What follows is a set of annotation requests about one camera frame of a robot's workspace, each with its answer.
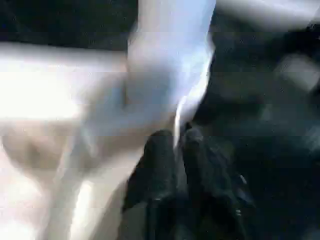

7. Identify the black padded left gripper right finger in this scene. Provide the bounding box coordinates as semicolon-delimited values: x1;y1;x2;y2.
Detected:
182;129;253;240

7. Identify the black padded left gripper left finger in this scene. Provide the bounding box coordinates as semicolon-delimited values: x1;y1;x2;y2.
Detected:
122;129;181;240

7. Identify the black shiny mat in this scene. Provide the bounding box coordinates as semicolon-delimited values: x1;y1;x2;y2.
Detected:
0;0;320;240

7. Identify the white plastic table leg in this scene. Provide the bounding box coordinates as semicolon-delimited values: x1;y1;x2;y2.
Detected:
126;0;218;118

